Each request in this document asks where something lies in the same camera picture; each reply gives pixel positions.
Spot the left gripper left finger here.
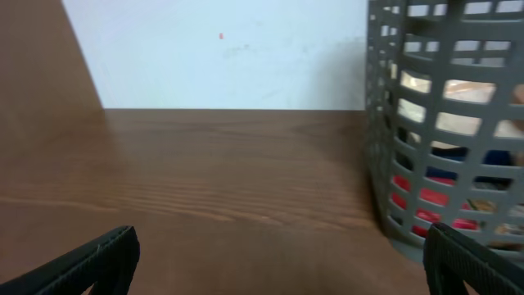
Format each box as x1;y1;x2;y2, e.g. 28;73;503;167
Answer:
1;225;140;295

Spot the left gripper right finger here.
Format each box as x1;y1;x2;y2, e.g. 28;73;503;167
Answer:
423;223;523;295

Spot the orange spaghetti packet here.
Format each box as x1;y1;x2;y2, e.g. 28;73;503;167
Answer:
391;175;524;249

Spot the beige paper bag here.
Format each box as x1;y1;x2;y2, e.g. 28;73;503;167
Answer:
397;71;523;138

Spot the grey plastic basket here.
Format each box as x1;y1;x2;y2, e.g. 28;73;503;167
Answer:
365;0;523;264

